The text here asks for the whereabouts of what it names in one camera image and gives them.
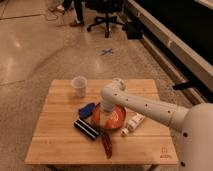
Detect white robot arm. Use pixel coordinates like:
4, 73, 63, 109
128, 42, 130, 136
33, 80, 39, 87
100, 78, 213, 171

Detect blue sponge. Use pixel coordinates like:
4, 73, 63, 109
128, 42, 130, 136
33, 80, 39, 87
78, 103, 95, 119

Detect white plastic bottle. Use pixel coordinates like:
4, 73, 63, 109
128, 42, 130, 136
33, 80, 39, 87
121, 113, 145, 137

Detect black office chair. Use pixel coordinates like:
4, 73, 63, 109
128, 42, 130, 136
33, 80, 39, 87
85, 0, 124, 38

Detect orange ceramic bowl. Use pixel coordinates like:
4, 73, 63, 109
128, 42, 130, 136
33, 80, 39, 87
91, 103, 126, 130

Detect wooden table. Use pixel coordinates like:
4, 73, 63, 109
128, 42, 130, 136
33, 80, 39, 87
25, 80, 178, 165

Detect clear plastic cup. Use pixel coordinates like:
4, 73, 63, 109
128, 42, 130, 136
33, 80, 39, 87
71, 76, 87, 97

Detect person's legs with shoes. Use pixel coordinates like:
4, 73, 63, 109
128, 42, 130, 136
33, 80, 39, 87
49, 0, 84, 27

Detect black white striped box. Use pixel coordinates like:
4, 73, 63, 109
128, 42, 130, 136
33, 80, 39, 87
74, 119, 100, 141

